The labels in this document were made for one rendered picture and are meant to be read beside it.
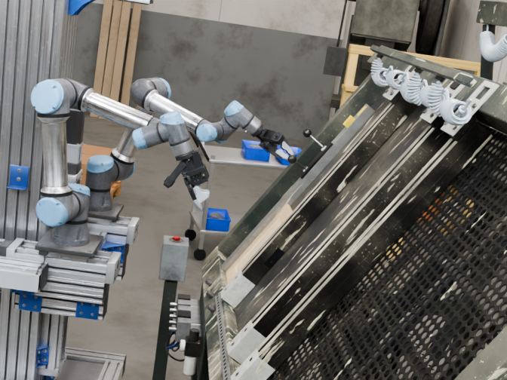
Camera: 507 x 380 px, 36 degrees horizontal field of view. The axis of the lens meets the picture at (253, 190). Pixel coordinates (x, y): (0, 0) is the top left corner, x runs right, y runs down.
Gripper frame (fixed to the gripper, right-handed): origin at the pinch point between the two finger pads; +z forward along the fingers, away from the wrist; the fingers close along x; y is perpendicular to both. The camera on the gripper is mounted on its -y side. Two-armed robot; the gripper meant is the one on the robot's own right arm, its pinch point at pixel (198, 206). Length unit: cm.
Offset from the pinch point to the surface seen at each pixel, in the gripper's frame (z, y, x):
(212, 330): 47.4, -11.8, 0.5
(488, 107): -14, 95, -55
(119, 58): -44, -176, 851
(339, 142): 6, 57, 55
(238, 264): 40, 0, 45
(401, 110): -6, 82, 19
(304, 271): 24, 31, -32
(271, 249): 29.0, 18.5, 14.8
